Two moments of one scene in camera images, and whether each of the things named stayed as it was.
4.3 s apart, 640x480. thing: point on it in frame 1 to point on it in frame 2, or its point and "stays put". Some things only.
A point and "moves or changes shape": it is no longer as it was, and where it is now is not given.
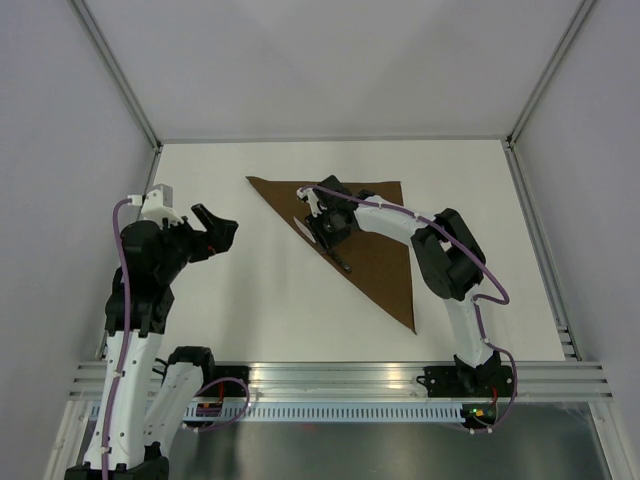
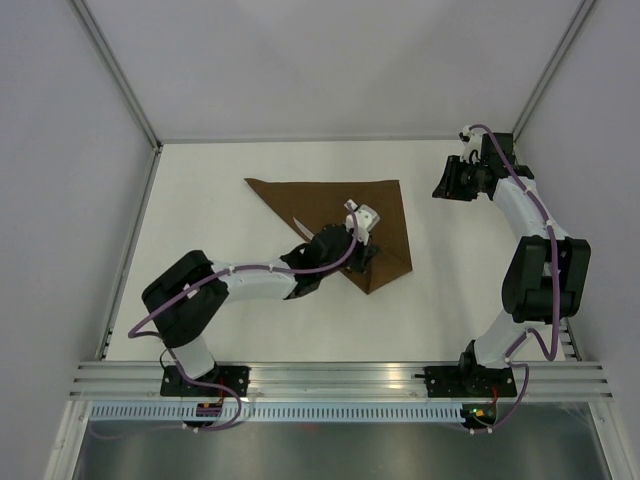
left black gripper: x=223 y=233 to x=365 y=253
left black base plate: x=232 y=388 stays put
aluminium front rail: x=333 y=381 stays put
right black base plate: x=448 y=382 stays put
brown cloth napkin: x=381 y=263 moves or changes shape
